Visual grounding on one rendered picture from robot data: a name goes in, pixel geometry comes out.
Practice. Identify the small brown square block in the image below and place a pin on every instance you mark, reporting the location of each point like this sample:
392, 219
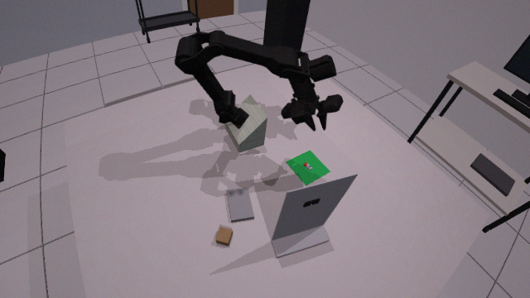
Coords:
224, 236

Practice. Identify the green square zone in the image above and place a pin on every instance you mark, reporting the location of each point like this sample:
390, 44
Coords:
307, 176

